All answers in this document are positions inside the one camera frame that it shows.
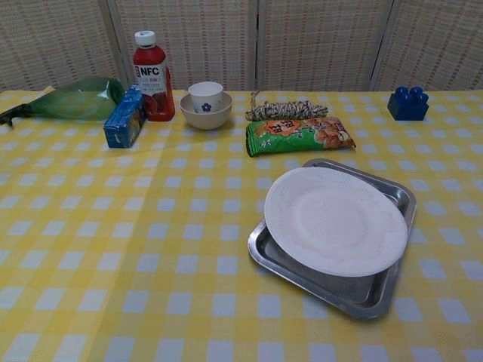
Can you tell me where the green snack bag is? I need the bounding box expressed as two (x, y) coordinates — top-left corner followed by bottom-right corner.
(245, 116), (357, 158)

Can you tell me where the beige bowl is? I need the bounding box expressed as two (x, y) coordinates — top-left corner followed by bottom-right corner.
(179, 91), (234, 131)

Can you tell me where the white flower-print paper cup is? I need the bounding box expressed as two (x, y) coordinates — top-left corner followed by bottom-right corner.
(188, 81), (224, 115)

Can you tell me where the silver metal tray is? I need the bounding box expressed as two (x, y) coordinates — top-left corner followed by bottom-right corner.
(248, 158), (417, 321)

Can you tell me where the yellow checkered tablecloth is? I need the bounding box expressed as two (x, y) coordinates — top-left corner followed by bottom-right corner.
(0, 89), (483, 362)

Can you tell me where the blue cardboard box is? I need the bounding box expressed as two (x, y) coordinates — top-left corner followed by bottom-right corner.
(103, 84), (147, 149)

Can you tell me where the blue toy building brick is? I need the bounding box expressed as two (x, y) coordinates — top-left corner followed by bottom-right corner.
(386, 86), (430, 122)

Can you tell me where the white paper plate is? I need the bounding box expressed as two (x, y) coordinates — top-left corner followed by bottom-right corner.
(263, 167), (409, 278)

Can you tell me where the red NFC juice bottle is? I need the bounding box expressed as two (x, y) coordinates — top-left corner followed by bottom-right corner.
(132, 30), (176, 122)

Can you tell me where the woven folding screen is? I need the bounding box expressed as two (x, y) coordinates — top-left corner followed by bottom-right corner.
(0, 0), (483, 93)

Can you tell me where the green plastic spray bottle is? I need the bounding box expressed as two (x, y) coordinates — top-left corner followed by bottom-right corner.
(0, 76), (126, 129)

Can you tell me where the speckled rope bundle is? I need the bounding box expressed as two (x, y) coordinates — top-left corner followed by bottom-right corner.
(245, 90), (328, 122)

